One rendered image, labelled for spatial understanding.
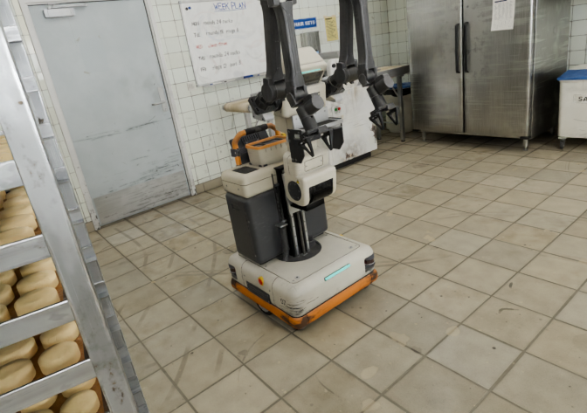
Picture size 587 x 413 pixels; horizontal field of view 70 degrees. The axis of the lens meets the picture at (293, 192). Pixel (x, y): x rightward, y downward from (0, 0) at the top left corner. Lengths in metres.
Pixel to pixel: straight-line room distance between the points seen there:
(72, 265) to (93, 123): 3.89
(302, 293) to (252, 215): 0.48
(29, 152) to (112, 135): 3.95
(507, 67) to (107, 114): 3.95
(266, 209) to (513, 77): 3.26
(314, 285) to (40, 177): 1.80
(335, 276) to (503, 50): 3.27
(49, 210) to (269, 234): 1.87
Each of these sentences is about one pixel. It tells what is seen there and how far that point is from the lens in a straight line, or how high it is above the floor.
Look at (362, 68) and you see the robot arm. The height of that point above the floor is 1.26.
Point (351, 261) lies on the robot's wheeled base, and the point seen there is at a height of 0.26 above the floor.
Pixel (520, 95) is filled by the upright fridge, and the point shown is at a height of 0.60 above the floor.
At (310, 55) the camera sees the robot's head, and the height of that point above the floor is 1.35.
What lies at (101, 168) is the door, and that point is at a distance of 4.47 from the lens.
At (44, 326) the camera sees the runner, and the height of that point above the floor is 1.13.
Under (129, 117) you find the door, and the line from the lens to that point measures 4.50.
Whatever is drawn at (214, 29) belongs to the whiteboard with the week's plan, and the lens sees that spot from 4.89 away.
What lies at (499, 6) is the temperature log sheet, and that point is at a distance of 4.88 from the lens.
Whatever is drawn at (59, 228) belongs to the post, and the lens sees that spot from 0.54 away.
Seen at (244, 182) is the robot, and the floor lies 0.78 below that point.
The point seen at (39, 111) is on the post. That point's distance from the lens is 0.97.
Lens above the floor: 1.41
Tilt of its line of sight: 19 degrees down
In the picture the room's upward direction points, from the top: 9 degrees counter-clockwise
